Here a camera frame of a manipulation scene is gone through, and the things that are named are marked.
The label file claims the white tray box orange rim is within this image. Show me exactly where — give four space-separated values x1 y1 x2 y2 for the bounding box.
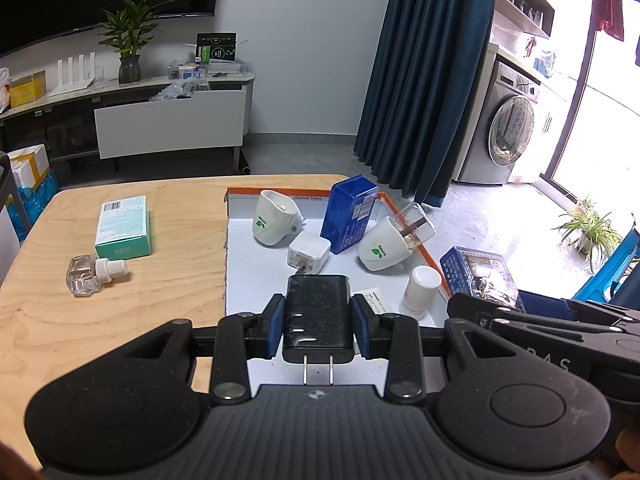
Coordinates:
221 186 451 396

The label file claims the blue chair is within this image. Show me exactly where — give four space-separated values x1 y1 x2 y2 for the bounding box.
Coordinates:
572 227 640 303

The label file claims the clear bottle white cap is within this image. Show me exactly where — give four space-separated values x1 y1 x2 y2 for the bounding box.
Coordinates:
66 255 128 298

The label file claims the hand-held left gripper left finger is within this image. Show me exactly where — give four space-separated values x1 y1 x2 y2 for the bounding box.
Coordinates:
117 292 287 408

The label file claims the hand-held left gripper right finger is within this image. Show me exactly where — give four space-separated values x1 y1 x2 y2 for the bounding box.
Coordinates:
350 294 523 406

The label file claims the blue dental floss box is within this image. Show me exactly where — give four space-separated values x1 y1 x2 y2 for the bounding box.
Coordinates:
320 175 379 255

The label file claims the yellow box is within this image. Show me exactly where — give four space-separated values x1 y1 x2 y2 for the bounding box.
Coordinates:
9 71 47 108

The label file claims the bamboo plant in glass vase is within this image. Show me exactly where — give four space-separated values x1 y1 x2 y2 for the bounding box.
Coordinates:
97 0 173 85

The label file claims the clear bottle brown wick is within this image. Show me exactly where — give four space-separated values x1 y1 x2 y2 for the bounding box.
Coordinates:
387 202 436 251

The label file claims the clear acrylic organizer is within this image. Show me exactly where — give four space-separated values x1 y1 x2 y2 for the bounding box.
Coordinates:
167 57 248 81

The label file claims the blue plastic bag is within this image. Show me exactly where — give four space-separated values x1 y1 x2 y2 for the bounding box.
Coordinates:
10 170 58 243

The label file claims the white mosquito repellent heater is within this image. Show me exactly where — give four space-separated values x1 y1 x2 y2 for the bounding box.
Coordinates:
254 190 305 247

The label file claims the white foam box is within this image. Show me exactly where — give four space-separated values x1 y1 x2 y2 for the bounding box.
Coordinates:
7 144 51 191

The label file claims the white router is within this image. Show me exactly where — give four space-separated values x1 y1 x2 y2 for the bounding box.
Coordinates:
48 52 97 97

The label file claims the dark blue curtain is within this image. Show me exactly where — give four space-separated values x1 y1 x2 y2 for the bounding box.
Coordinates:
354 0 501 207

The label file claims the potted spider plant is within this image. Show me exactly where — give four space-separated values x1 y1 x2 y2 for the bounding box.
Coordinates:
552 195 626 273

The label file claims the wall shelf with glasses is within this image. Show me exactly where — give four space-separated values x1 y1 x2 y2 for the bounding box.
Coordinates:
492 0 556 41

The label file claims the teal cardboard box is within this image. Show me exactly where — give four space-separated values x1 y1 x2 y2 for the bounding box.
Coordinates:
94 196 152 261

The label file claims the black charger plug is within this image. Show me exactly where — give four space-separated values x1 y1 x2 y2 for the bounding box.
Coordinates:
281 274 357 386

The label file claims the green and black box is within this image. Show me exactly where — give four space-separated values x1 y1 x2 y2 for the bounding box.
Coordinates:
195 32 237 66

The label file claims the crumpled clear plastic bag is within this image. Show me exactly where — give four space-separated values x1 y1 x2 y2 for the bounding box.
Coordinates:
148 79 211 102

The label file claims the white charger plug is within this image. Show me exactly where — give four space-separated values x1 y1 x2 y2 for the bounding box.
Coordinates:
287 232 332 276

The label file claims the white heater holding bottle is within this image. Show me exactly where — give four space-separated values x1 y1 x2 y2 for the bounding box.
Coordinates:
356 215 436 272

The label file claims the small white box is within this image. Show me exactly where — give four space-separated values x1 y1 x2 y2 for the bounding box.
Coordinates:
360 287 398 317

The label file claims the red hanging garment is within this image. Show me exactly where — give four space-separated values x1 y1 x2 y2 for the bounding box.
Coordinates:
590 0 626 43

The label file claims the small white round bottle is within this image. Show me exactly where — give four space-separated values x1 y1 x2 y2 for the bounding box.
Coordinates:
400 265 443 318

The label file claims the white television cabinet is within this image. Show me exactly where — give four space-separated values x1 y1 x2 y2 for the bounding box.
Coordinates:
0 72 257 176

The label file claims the silver washing machine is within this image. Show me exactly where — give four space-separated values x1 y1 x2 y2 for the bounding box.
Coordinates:
452 57 543 186

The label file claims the blue red playing card box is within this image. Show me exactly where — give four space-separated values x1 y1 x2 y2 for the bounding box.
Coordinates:
440 246 526 311

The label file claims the white laundry cabinet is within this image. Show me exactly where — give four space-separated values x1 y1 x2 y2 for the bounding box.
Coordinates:
515 42 571 183

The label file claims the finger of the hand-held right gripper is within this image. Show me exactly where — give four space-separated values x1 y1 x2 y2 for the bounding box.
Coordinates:
447 293 568 318
477 312 618 350

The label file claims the blue cloth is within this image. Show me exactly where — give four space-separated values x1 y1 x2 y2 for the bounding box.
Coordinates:
532 50 557 78

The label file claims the person's right hand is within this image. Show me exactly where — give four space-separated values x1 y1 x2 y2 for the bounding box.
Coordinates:
616 427 640 480

